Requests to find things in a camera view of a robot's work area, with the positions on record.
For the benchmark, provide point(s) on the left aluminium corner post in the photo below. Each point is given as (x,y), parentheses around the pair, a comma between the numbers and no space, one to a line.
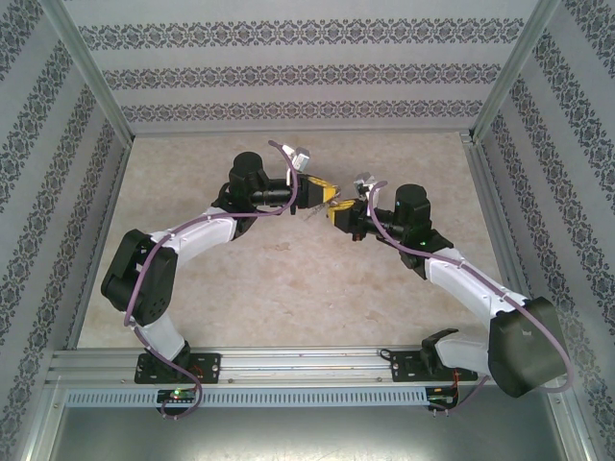
(91,67)

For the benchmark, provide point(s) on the aluminium corner post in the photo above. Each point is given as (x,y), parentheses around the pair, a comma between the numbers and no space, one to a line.
(516,67)
(91,67)

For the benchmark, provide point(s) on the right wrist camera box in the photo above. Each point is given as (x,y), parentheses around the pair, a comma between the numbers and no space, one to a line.
(364,185)

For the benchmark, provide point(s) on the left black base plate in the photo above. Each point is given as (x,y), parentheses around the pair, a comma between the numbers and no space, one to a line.
(206,367)

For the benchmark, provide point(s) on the grey metal keyring holder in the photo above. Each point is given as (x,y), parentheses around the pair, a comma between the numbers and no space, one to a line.
(312,211)

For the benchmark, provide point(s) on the aluminium lower frame bar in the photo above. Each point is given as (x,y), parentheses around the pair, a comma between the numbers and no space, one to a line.
(41,422)
(574,422)

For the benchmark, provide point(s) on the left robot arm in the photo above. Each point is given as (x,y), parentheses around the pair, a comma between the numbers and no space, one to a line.
(202,235)

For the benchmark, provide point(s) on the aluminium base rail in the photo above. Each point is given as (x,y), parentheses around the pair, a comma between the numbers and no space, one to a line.
(298,365)

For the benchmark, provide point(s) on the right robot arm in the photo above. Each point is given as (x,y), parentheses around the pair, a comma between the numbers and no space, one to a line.
(523,346)

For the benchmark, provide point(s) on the right aluminium side rail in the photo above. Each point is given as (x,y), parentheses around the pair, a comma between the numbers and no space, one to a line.
(486,182)

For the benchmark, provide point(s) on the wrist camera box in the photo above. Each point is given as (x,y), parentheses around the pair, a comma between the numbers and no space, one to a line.
(299,157)
(364,185)

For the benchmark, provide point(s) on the grey metal sheet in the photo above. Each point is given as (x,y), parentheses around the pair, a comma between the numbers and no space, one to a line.
(307,432)

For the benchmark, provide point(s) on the right circuit board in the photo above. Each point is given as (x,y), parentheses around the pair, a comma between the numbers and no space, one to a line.
(442,398)

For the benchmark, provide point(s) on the left aluminium side rail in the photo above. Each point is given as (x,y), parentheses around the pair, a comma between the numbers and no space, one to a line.
(108,216)

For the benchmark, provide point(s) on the circuit board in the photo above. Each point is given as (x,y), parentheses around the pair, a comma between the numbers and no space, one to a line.
(175,395)
(442,398)

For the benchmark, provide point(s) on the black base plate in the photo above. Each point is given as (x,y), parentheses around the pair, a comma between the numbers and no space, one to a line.
(206,367)
(403,367)

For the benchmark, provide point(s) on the left circuit board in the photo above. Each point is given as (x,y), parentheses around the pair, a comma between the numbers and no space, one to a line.
(175,395)

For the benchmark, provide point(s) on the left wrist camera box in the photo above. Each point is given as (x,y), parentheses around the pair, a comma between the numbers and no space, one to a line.
(299,157)

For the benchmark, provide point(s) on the right aluminium corner post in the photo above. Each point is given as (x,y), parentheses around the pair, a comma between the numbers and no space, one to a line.
(516,67)

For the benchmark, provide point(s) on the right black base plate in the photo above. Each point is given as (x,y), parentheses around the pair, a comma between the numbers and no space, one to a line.
(403,367)

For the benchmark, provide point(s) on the aluminium side rail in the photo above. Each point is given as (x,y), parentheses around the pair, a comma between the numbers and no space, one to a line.
(108,216)
(486,182)

